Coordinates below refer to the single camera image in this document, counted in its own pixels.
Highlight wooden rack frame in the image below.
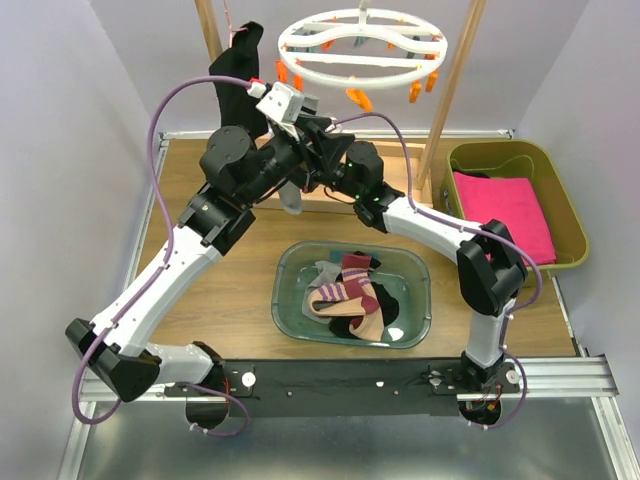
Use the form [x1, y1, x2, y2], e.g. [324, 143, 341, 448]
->
[195, 0, 487, 205]

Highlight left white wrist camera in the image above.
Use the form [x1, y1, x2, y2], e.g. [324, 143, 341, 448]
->
[256, 82, 304, 139]

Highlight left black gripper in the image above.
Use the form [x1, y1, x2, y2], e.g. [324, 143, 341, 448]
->
[238, 112, 355, 206]

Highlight clear plastic tub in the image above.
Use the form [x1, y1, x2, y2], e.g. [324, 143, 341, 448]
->
[271, 241, 431, 349]

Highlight beige purple striped sock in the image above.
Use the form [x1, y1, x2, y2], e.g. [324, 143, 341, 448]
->
[308, 280, 382, 319]

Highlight aluminium rail frame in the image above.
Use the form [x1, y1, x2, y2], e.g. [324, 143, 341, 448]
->
[57, 130, 640, 480]

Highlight large black hanging cloth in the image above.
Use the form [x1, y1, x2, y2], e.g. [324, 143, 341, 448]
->
[208, 20, 271, 139]

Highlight pink folded cloth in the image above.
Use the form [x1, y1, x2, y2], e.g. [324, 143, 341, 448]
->
[453, 171, 557, 265]

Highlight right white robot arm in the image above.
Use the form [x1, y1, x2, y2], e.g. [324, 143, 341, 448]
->
[311, 141, 527, 392]

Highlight olive green bin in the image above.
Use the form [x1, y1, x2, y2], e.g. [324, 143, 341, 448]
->
[441, 140, 589, 275]

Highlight white round clip hanger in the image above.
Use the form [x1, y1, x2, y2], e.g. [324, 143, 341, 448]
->
[277, 1, 449, 91]

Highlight black mounting base plate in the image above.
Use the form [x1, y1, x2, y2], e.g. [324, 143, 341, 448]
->
[166, 357, 520, 418]

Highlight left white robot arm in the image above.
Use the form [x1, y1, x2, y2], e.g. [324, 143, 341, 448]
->
[65, 115, 355, 402]

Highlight grey sock black stripes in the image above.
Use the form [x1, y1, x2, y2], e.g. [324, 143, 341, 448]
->
[301, 260, 341, 325]

